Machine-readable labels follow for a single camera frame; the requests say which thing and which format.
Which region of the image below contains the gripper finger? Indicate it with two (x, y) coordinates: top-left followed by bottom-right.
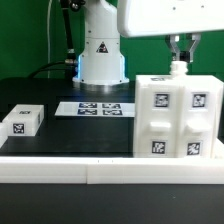
(165, 35), (180, 61)
(182, 33), (201, 63)

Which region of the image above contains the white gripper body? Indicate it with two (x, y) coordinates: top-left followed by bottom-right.
(117, 0), (224, 37)

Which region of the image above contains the white door panel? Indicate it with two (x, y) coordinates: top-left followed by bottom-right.
(133, 79), (179, 158)
(180, 81), (216, 158)

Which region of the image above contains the white cabinet body box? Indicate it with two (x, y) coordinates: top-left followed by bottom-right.
(133, 61), (223, 158)

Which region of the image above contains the small white cabinet top box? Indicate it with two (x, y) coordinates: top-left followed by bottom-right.
(3, 104), (44, 136)

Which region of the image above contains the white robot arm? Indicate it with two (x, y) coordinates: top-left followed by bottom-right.
(59, 0), (224, 90)

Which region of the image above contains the white marker base sheet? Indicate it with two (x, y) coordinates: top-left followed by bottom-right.
(55, 102), (135, 117)

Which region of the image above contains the black cable conduit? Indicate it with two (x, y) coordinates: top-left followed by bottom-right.
(27, 0), (80, 80)

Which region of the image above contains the white cable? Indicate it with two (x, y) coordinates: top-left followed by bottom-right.
(46, 0), (54, 79)

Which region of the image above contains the white U-shaped fence frame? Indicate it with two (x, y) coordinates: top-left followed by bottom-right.
(0, 122), (224, 185)

